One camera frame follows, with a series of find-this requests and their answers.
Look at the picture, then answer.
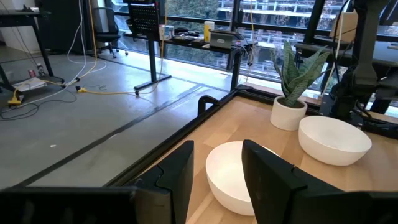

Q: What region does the white blue carton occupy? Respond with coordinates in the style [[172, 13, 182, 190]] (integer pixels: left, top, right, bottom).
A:
[[159, 24, 175, 41]]

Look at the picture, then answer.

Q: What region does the white plant pot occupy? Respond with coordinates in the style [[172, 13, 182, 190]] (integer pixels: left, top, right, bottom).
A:
[[269, 95, 308, 131]]

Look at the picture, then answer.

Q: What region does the large black-framed window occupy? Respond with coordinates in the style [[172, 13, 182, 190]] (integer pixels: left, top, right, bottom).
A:
[[105, 0, 398, 110]]

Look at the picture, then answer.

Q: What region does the cardboard box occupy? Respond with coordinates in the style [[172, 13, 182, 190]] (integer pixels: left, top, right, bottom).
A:
[[329, 11, 358, 43]]

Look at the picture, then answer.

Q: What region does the black office chair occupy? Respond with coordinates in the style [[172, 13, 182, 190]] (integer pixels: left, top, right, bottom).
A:
[[91, 6, 129, 60]]

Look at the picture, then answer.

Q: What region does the black standing desk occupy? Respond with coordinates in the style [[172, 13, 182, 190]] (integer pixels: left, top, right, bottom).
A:
[[124, 29, 254, 96]]

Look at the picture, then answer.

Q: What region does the white bowl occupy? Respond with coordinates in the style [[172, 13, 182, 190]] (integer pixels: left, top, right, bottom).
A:
[[298, 115, 373, 167], [205, 141, 280, 217]]

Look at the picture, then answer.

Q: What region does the green snake plant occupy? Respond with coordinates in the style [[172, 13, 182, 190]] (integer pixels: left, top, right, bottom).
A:
[[269, 40, 331, 108]]

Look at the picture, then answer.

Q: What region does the black pegboard panel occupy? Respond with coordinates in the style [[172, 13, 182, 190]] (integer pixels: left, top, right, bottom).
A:
[[129, 2, 161, 41]]

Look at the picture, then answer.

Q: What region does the grey box device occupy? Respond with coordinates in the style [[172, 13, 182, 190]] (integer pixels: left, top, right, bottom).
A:
[[210, 30, 234, 50]]

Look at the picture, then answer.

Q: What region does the yellow extension cable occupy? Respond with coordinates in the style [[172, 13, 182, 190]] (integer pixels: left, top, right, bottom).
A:
[[76, 0, 170, 96], [7, 0, 108, 106]]

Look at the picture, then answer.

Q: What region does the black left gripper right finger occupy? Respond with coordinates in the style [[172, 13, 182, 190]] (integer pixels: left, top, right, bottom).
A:
[[242, 139, 343, 224]]

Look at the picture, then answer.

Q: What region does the black floor cable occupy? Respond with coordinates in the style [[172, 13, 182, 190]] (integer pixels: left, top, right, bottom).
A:
[[0, 88, 78, 121]]

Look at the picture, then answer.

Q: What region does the yellow white canister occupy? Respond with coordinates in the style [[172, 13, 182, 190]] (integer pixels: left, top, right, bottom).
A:
[[203, 21, 215, 44]]

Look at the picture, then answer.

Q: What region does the white cable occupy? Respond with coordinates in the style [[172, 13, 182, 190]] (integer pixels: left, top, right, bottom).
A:
[[17, 0, 108, 108]]

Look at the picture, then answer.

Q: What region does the black frame bracket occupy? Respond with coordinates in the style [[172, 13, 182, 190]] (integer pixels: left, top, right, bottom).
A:
[[197, 95, 220, 116]]

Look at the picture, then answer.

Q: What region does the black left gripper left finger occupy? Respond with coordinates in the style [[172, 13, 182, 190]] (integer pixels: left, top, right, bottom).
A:
[[133, 139, 195, 224]]

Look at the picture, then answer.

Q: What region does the black side table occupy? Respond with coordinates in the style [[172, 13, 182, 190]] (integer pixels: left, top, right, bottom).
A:
[[0, 6, 66, 93]]

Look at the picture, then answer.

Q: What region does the dark grey desk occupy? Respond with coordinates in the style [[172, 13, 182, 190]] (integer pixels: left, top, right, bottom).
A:
[[294, 40, 398, 68]]

